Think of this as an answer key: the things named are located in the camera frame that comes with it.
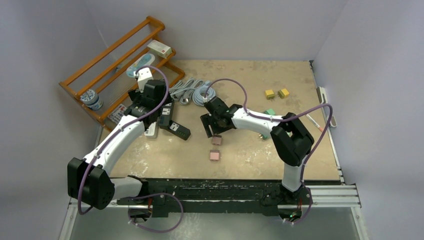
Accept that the pink plug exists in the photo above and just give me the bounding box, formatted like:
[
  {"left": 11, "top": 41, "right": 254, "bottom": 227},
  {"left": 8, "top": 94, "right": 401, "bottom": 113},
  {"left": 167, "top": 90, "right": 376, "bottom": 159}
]
[
  {"left": 211, "top": 134, "right": 223, "bottom": 146},
  {"left": 209, "top": 149, "right": 221, "bottom": 161}
]

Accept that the black power strip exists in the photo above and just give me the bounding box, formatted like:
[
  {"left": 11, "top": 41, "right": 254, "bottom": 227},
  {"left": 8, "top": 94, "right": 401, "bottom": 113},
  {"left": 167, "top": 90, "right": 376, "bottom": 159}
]
[
  {"left": 158, "top": 102, "right": 175, "bottom": 129},
  {"left": 167, "top": 120, "right": 191, "bottom": 141}
]

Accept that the white power strip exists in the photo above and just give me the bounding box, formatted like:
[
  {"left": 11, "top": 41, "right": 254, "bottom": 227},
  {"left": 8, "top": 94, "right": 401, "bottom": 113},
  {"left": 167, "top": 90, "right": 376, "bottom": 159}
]
[{"left": 144, "top": 121, "right": 159, "bottom": 139}]

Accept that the yellow plug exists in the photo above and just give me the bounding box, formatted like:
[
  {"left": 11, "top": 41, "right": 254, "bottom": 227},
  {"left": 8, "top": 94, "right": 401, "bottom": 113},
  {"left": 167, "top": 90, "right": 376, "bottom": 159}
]
[
  {"left": 277, "top": 88, "right": 290, "bottom": 99},
  {"left": 264, "top": 89, "right": 276, "bottom": 100}
]

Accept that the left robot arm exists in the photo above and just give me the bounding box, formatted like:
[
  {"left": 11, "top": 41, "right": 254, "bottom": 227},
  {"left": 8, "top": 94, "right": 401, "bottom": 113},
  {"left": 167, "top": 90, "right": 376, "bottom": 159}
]
[{"left": 67, "top": 79, "right": 172, "bottom": 215}]

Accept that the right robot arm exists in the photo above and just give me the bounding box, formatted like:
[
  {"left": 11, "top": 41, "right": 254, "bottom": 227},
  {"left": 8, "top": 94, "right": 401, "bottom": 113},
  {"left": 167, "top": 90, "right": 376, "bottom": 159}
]
[{"left": 200, "top": 96, "right": 315, "bottom": 204}]

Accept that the colour marker pack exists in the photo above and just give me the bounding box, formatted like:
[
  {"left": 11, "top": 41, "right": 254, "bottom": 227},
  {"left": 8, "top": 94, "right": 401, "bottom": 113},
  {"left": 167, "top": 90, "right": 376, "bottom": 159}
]
[{"left": 108, "top": 103, "right": 127, "bottom": 124}]

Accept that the blue oval package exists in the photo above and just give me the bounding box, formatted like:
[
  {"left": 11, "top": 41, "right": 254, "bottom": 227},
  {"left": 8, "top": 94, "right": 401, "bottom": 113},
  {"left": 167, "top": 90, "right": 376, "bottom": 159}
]
[{"left": 126, "top": 53, "right": 156, "bottom": 78}]

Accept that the orange wooden rack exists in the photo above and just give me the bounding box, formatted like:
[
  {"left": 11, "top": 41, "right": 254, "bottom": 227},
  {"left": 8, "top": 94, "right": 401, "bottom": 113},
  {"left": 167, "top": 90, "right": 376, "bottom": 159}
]
[{"left": 59, "top": 16, "right": 166, "bottom": 131}]

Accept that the white red box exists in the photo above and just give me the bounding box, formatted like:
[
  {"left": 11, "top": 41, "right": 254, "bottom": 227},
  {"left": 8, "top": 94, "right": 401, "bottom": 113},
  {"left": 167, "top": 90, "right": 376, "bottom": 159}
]
[{"left": 147, "top": 40, "right": 173, "bottom": 59}]

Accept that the blue white ceramic jar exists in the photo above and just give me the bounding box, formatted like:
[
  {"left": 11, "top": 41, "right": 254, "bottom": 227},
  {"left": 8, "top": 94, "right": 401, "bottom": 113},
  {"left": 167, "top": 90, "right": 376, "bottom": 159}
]
[{"left": 80, "top": 89, "right": 103, "bottom": 111}]

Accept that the orange white pen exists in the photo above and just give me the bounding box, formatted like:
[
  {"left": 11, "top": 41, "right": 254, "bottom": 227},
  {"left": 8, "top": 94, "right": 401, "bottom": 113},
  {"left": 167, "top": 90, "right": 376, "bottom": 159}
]
[{"left": 306, "top": 114, "right": 324, "bottom": 133}]

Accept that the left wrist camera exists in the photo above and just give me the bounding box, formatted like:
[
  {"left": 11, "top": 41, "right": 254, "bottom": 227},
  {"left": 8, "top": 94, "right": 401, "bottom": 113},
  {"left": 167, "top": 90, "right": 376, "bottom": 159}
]
[{"left": 134, "top": 67, "right": 154, "bottom": 93}]

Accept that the grey cable left bundle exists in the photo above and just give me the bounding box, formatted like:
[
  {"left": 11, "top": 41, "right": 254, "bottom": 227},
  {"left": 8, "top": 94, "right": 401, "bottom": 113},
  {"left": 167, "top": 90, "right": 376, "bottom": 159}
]
[{"left": 168, "top": 77, "right": 206, "bottom": 105}]

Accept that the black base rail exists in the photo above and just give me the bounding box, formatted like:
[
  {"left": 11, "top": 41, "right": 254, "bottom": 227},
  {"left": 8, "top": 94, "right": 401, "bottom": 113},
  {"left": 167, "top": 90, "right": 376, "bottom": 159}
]
[{"left": 117, "top": 178, "right": 313, "bottom": 222}]

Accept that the white wall clip upper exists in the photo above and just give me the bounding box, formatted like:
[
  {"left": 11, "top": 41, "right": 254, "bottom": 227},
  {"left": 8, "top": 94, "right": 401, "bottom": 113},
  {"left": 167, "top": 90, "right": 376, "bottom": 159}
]
[{"left": 316, "top": 86, "right": 329, "bottom": 104}]

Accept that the white wall clip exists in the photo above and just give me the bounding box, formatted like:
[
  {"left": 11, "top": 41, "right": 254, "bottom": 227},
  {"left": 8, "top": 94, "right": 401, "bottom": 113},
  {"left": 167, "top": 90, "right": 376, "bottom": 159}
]
[
  {"left": 327, "top": 116, "right": 337, "bottom": 128},
  {"left": 316, "top": 86, "right": 329, "bottom": 104}
]

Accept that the white wall clip lower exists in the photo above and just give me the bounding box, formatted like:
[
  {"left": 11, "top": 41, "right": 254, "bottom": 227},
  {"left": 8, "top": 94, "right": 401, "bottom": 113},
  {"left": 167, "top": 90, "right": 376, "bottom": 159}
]
[{"left": 327, "top": 116, "right": 337, "bottom": 128}]

